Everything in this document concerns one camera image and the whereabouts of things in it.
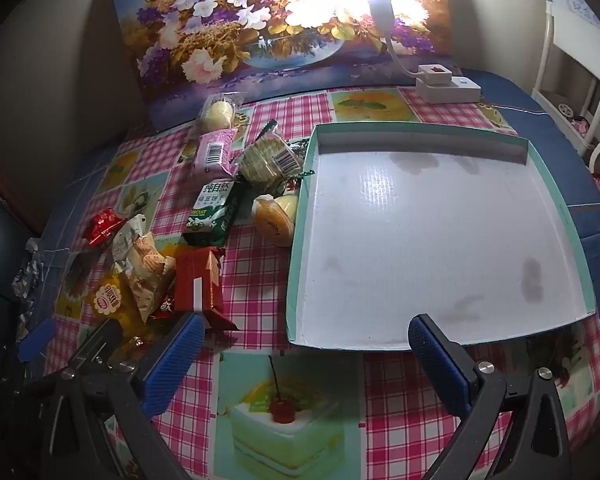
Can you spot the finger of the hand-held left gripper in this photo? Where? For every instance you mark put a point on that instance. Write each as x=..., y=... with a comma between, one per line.
x=35, y=340
x=102, y=340

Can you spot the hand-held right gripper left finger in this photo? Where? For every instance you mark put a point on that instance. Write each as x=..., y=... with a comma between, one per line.
x=172, y=360

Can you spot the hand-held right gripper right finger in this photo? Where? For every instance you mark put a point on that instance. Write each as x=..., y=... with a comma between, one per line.
x=432, y=365

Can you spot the yellow snack packet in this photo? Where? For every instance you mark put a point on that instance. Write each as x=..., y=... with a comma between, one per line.
x=111, y=300

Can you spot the red snack box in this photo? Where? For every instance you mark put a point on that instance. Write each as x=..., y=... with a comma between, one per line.
x=195, y=280

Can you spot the beige biscuit packet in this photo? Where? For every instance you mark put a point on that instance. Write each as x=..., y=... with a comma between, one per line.
x=147, y=265

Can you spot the teal cardboard tray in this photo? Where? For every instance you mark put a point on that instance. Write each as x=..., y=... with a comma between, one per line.
x=405, y=235

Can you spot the green white biscuit packet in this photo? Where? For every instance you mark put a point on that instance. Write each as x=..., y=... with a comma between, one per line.
x=210, y=207

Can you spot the orange bun packet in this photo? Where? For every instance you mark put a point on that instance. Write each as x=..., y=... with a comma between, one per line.
x=267, y=217

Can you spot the round green cracker packet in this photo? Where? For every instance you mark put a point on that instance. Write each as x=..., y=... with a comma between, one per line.
x=265, y=160

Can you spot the round yellow cake clear wrapper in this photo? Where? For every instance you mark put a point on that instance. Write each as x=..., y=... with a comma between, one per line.
x=217, y=114

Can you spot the crumpled silver foil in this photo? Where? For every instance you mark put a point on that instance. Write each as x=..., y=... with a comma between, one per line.
x=27, y=280

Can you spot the white brown snack packet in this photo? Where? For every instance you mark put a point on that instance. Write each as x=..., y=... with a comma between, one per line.
x=127, y=235

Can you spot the small red snack packet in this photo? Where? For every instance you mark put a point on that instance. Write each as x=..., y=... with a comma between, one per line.
x=100, y=225

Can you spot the pink checkered printed tablecloth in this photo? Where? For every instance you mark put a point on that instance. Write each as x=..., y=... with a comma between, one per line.
x=260, y=270

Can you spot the pale yellow jelly cup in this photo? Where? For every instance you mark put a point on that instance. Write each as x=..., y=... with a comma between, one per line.
x=287, y=205

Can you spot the pink snack packet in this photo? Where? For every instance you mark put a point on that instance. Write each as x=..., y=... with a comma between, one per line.
x=214, y=152

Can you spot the white power strip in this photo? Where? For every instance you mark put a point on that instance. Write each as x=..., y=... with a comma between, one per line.
x=460, y=91

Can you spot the pink floral toy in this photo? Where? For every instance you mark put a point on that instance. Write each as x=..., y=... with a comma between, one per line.
x=582, y=125

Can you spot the white rack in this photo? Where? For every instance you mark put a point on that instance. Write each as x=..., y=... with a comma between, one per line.
x=544, y=50

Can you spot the white switch plug adapter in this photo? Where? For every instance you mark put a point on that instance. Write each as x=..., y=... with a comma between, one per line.
x=432, y=75

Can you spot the floral wall poster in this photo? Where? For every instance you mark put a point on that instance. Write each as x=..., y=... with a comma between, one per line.
x=205, y=35

